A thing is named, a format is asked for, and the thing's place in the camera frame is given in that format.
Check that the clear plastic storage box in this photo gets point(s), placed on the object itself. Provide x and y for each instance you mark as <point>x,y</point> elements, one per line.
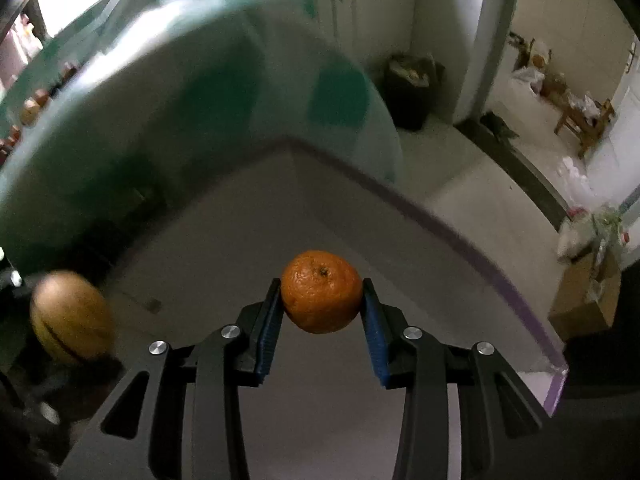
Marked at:
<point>300,200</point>

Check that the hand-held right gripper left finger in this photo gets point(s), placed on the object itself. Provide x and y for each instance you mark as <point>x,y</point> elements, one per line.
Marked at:
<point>267,340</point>

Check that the dark doormat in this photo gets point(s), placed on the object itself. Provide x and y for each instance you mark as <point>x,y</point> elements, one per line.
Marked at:
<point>497,127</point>

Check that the white plastic bag with greens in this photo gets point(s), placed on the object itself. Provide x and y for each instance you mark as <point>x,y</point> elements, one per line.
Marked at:
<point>590,230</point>

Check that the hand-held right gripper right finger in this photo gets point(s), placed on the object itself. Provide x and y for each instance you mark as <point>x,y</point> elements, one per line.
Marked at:
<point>376,345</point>

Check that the small orange mandarin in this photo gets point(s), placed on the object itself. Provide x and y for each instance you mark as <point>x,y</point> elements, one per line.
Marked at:
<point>321,292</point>

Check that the green white checkered tablecloth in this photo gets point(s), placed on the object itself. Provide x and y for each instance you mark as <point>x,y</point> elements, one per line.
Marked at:
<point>165,85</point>

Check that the black trash bin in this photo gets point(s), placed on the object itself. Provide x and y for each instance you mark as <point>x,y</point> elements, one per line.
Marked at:
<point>412,92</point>

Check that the wooden stool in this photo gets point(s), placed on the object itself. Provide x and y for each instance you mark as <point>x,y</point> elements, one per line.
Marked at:
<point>582,120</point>

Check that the cardboard box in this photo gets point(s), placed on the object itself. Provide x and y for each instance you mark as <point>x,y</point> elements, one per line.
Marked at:
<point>585,300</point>

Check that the brown oval fruit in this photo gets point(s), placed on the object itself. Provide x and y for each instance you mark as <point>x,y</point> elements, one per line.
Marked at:
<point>70,317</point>

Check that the white cabinet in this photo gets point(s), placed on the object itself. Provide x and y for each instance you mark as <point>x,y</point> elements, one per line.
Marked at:
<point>370,5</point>

